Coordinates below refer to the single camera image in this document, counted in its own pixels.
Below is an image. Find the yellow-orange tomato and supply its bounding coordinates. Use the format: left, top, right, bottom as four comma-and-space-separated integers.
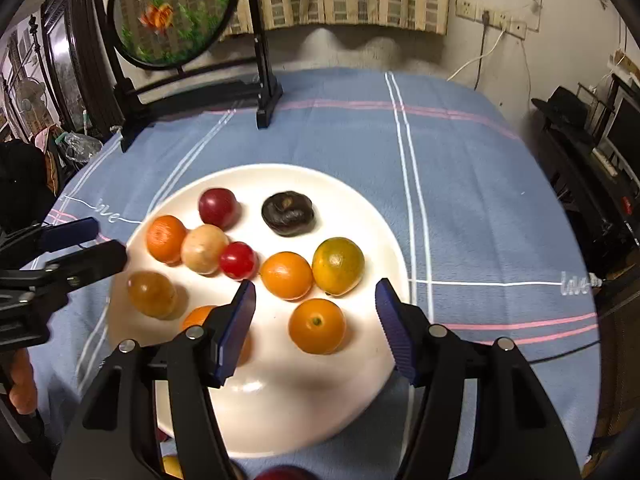
288, 298, 347, 356

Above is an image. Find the blue striped tablecloth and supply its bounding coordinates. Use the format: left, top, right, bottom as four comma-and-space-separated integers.
42, 67, 601, 480

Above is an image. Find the computer monitor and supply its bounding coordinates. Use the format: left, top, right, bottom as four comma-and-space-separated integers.
602, 95, 640, 176

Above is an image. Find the green-yellow citrus fruit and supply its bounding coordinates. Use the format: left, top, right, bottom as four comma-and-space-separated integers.
312, 237, 366, 296

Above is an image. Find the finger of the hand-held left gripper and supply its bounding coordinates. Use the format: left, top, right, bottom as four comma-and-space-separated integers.
30, 240, 128, 291
0, 217, 99, 261

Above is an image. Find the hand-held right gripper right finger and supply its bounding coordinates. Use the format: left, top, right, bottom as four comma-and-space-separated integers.
375, 277, 583, 480

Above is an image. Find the person's left hand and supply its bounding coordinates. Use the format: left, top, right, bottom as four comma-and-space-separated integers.
7, 347, 39, 415

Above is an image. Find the white round plate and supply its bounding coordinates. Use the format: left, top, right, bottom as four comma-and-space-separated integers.
107, 163, 413, 458

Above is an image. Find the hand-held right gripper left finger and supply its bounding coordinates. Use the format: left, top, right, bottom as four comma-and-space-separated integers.
52, 279, 257, 480

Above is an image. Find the clear plastic bag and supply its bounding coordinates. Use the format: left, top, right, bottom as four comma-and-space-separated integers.
62, 132, 103, 161

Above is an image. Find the round goldfish screen on stand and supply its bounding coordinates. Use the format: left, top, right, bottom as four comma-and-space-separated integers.
92, 0, 284, 153

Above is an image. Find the dark wood framed picture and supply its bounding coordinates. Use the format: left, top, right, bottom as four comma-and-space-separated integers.
40, 0, 123, 136

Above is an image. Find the tan round fruit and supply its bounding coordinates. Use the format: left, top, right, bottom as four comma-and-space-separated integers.
126, 270, 178, 320

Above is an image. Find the black hat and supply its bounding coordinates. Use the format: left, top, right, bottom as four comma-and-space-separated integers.
531, 86, 593, 143

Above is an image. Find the pale peach round fruit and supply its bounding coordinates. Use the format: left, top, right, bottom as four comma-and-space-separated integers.
180, 224, 230, 276

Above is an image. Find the black computer desk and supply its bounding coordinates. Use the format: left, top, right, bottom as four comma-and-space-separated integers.
537, 125, 640, 271

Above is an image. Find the white electric fan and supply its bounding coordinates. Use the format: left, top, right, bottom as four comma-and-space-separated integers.
12, 77, 48, 116

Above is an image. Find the orange mandarin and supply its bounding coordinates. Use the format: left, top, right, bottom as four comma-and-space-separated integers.
260, 252, 314, 302
146, 215, 187, 264
180, 305, 253, 367

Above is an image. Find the dark mangosteen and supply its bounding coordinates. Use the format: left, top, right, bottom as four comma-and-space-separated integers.
261, 191, 316, 237

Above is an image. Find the white remote control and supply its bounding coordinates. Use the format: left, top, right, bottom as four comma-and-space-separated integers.
592, 147, 621, 176

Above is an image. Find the red cherry tomato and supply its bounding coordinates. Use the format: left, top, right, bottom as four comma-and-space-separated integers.
219, 241, 259, 281

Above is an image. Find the red plum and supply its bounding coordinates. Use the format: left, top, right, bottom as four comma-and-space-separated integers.
198, 187, 240, 231
255, 465, 311, 480

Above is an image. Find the white power cable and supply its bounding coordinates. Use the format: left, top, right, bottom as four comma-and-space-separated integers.
445, 27, 507, 83

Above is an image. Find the black garment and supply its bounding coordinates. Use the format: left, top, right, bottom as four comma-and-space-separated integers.
0, 140, 61, 233

